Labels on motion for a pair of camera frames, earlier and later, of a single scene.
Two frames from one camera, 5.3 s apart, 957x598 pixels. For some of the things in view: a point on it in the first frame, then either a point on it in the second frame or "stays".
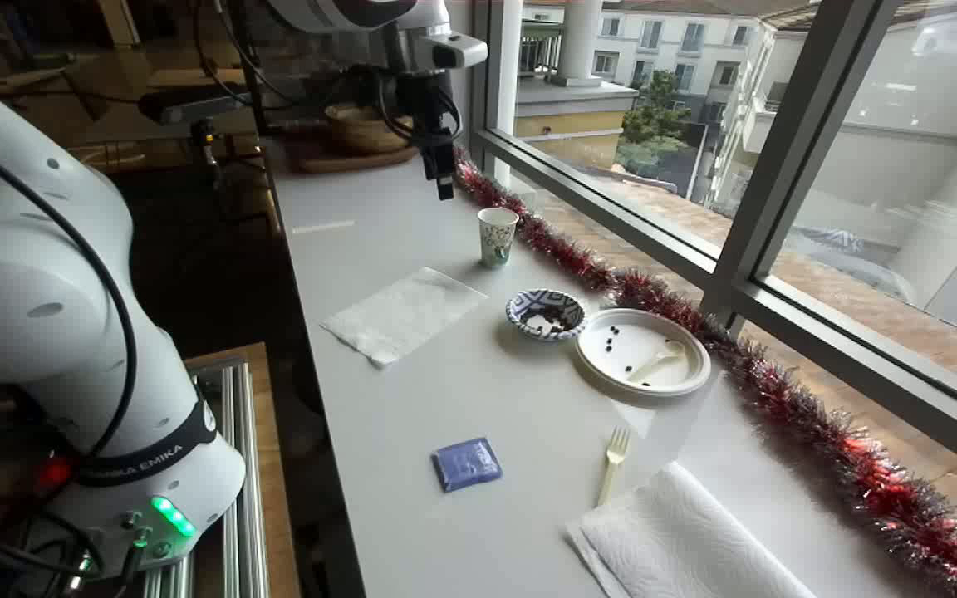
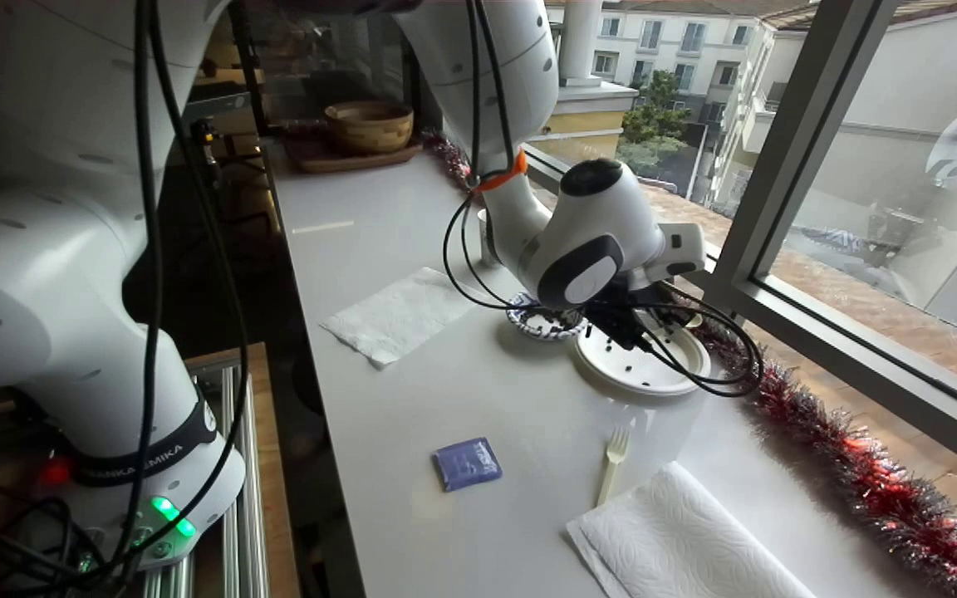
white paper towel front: x=669 y=535 stays
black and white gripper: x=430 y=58 → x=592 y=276
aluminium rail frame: x=230 y=559 stays
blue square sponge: x=465 y=462 stays
